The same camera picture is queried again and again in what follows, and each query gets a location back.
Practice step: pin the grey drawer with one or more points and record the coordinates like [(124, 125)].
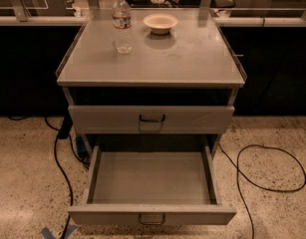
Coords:
[(180, 185), (125, 119)]

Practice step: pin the grey drawer cabinet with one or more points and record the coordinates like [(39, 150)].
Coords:
[(189, 66)]

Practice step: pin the grey top drawer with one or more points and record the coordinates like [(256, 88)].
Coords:
[(125, 119)]

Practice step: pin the beige paper bowl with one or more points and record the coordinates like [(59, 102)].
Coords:
[(160, 23)]

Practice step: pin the clear plastic water bottle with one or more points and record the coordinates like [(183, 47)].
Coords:
[(122, 22)]

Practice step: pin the long counter with dark cabinets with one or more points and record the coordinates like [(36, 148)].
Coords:
[(272, 58)]

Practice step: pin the black top drawer handle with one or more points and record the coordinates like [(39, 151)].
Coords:
[(161, 119)]

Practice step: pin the black drawer handle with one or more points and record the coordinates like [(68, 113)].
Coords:
[(161, 119), (151, 219)]

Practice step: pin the black middle drawer handle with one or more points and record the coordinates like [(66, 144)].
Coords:
[(151, 219)]

